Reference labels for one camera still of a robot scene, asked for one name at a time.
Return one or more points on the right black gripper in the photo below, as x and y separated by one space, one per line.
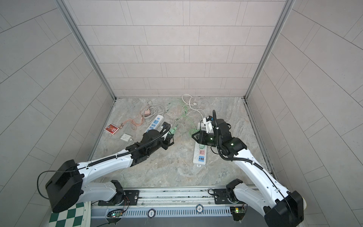
202 137

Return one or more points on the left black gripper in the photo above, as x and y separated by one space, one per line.
167 140

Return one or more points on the small blue socket power strip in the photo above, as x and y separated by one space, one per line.
155 123

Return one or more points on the pink charger with cable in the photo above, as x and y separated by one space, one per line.
144 114

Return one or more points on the white charger with cable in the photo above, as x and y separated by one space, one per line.
126 137

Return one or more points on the long colourful socket power strip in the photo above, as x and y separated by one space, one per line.
200 153

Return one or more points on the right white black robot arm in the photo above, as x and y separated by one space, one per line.
278 206

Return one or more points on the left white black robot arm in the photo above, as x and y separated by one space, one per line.
74 182

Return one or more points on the red card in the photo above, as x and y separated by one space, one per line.
112 129

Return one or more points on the right circuit board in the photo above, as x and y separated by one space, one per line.
238 213

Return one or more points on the circuit board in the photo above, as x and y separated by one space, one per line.
117 213
238 213

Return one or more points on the left circuit board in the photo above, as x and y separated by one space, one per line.
117 213

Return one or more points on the green white checkerboard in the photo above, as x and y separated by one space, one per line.
79 215

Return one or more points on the aluminium rail frame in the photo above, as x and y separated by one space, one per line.
170 202

